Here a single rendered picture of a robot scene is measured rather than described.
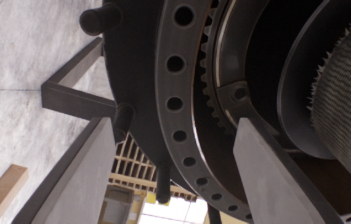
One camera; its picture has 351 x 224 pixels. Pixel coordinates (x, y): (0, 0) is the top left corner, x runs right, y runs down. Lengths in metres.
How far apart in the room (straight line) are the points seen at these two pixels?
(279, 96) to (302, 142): 0.07
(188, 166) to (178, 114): 0.06
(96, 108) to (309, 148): 1.34
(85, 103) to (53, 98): 0.22
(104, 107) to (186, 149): 1.28
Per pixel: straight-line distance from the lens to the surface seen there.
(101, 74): 2.81
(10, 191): 1.43
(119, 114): 0.21
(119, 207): 4.78
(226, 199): 0.23
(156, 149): 0.26
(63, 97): 1.51
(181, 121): 0.15
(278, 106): 0.20
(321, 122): 0.19
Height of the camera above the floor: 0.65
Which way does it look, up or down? 11 degrees up
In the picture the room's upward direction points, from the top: 106 degrees clockwise
